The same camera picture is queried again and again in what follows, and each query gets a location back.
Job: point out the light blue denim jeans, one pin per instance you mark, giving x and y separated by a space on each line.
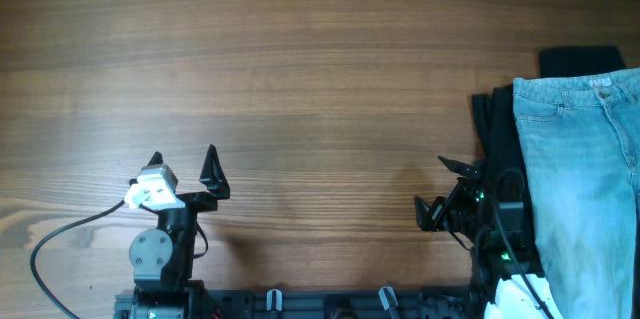
580 143

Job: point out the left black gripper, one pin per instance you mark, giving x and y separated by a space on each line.
217 183

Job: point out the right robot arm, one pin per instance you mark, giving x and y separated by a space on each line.
489 220

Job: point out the left white rail clip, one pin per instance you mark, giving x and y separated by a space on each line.
274 300

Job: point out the black clothes pile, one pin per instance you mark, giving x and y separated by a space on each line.
496 125

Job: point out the right white rail clip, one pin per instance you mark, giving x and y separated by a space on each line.
388 298

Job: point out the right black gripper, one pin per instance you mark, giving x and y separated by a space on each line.
451 202

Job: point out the black mounting rail base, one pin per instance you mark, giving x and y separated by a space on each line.
428 303

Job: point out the white rail clip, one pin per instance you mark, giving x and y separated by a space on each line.
274 300
388 298

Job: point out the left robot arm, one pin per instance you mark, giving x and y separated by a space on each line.
162 258

